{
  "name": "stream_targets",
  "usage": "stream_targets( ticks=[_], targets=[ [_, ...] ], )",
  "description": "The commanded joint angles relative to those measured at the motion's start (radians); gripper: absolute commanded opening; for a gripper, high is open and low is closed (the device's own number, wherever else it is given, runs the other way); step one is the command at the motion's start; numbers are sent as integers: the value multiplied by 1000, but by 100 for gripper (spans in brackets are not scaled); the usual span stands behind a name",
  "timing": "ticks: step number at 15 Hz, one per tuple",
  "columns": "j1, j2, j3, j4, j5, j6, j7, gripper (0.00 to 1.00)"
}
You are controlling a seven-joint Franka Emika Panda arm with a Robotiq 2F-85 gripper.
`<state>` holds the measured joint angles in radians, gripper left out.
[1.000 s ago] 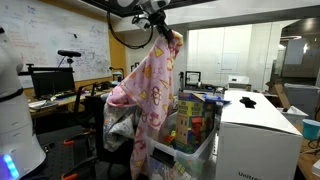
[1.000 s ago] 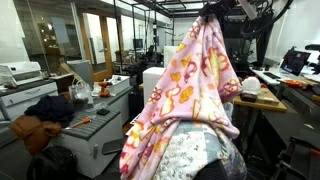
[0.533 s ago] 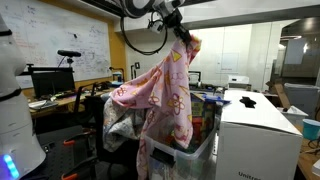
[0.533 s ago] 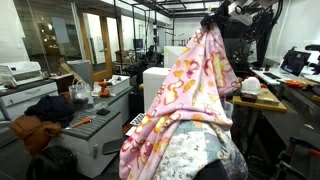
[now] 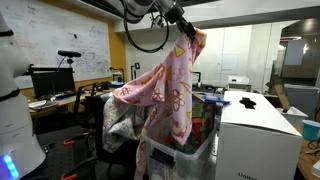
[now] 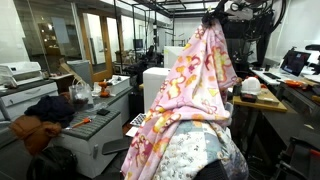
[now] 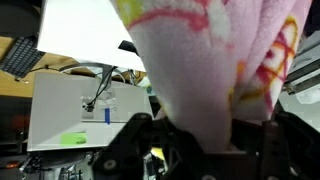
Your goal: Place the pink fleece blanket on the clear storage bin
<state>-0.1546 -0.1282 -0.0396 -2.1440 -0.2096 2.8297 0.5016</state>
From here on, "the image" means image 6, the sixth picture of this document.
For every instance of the black computer keyboard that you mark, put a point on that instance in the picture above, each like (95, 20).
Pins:
(271, 76)

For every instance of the large white machine housing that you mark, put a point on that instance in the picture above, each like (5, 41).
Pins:
(173, 56)

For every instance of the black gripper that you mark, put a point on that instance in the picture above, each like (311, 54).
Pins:
(213, 15)

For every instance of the grey trash bin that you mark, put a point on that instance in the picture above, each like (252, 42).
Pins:
(80, 71)

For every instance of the orange flat object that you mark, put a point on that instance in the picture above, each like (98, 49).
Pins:
(295, 84)

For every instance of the dotted calibration board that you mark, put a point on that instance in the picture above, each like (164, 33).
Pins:
(138, 119)

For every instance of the pink patterned fleece blanket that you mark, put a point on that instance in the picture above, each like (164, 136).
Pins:
(196, 83)

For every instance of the small black flat device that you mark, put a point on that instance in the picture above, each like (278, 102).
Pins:
(103, 112)

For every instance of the dark navy jacket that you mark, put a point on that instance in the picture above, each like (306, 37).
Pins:
(50, 108)

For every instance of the wooden framed glass door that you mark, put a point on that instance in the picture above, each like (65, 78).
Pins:
(107, 60)

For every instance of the white paper sheet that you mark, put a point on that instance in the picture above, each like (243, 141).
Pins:
(130, 131)

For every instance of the large white cardboard box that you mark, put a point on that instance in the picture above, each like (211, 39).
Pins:
(153, 86)

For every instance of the flat tan box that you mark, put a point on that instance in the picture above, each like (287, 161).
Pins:
(268, 97)

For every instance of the black equipment rack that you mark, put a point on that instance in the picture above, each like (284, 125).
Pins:
(246, 43)

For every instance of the small black computer monitor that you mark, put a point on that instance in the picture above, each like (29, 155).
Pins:
(138, 44)

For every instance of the dark grey desk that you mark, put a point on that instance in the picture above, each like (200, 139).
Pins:
(290, 116)

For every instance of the white office printer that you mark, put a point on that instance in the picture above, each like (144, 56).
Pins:
(20, 71)

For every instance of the black backpack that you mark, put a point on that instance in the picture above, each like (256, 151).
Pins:
(50, 165)

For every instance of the small black case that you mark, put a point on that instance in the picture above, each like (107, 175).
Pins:
(248, 97)

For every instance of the white low cabinet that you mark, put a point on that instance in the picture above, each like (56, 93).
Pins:
(86, 150)

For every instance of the light wooden table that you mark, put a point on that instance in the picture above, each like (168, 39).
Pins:
(266, 106)

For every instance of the black metal frame structure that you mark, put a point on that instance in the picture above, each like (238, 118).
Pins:
(115, 33)

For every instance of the grey ribbed foam mat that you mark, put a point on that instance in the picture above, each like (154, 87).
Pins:
(96, 125)

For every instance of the grey long counter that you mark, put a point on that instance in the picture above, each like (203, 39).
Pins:
(121, 106)

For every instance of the white office desk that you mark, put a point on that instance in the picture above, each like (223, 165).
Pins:
(257, 74)

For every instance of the flattened brown cardboard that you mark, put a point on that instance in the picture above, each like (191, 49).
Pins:
(65, 68)

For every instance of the dark bottle with brown cap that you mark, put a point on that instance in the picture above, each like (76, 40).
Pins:
(237, 88)

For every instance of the small white open box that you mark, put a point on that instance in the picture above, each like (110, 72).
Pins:
(120, 86)

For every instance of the white safety helmet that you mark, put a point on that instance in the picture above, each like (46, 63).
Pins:
(251, 86)

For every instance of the open black laptop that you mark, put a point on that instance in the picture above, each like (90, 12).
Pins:
(295, 63)

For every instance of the white drawer cabinet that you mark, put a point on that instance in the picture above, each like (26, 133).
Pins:
(30, 96)

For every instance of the floral patchwork quilt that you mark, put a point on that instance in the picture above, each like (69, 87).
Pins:
(186, 150)

